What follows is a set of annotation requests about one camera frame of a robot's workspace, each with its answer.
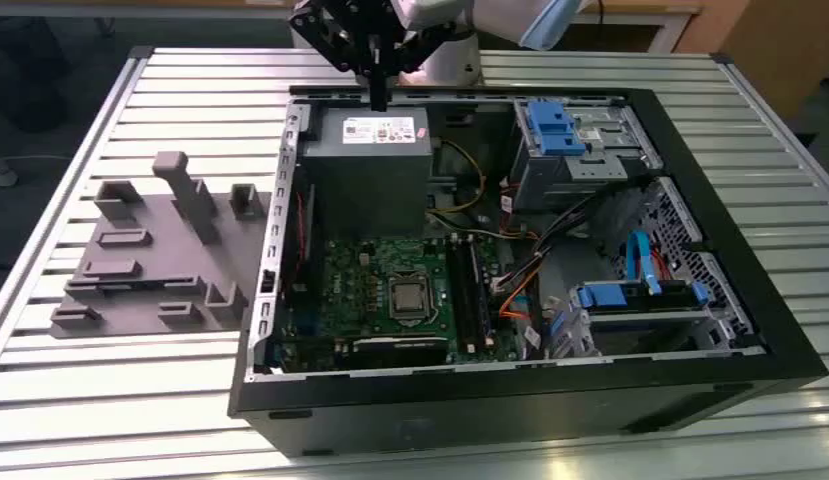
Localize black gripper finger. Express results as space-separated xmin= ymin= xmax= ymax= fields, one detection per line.
xmin=380 ymin=26 xmax=456 ymax=113
xmin=284 ymin=1 xmax=384 ymax=113

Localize black RAM slot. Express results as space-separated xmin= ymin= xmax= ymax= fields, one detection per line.
xmin=446 ymin=234 xmax=474 ymax=351

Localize blue drive bay latch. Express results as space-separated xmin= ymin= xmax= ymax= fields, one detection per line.
xmin=527 ymin=101 xmax=587 ymax=157

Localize grey power supply unit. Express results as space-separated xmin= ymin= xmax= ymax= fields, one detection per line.
xmin=299 ymin=107 xmax=434 ymax=241

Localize metal drive cage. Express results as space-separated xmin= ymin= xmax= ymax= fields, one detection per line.
xmin=510 ymin=97 xmax=662 ymax=211

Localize black office chair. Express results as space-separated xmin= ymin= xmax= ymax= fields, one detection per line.
xmin=0 ymin=14 xmax=73 ymax=135

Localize CPU socket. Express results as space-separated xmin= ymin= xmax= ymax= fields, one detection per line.
xmin=379 ymin=268 xmax=439 ymax=330

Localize grey parts rack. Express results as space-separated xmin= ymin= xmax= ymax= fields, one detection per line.
xmin=47 ymin=151 xmax=275 ymax=339

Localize silver CPU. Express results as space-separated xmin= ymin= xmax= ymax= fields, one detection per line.
xmin=388 ymin=284 xmax=428 ymax=312

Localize green motherboard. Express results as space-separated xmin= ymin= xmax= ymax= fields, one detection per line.
xmin=318 ymin=234 xmax=546 ymax=365

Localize wooden cabinet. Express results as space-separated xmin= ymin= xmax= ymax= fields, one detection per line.
xmin=713 ymin=0 xmax=829 ymax=121

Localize hard disk in blue carrier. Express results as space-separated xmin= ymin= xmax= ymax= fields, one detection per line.
xmin=577 ymin=280 xmax=710 ymax=314

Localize black graphics card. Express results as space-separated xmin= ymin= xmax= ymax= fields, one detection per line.
xmin=332 ymin=335 xmax=450 ymax=371

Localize silver disk bay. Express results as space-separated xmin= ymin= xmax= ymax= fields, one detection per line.
xmin=543 ymin=279 xmax=766 ymax=359

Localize black PC case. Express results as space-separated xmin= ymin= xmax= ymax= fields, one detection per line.
xmin=226 ymin=84 xmax=829 ymax=459

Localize yellow wires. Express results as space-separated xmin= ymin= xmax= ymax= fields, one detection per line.
xmin=426 ymin=139 xmax=487 ymax=216

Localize white frame desk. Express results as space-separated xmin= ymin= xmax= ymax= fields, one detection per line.
xmin=239 ymin=0 xmax=706 ymax=54

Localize black cable bundle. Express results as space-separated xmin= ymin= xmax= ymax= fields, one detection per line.
xmin=506 ymin=177 xmax=655 ymax=281

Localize orange wire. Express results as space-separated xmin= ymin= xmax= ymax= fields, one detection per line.
xmin=496 ymin=282 xmax=542 ymax=322

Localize blue flat data wire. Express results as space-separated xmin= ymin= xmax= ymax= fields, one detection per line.
xmin=625 ymin=230 xmax=662 ymax=294

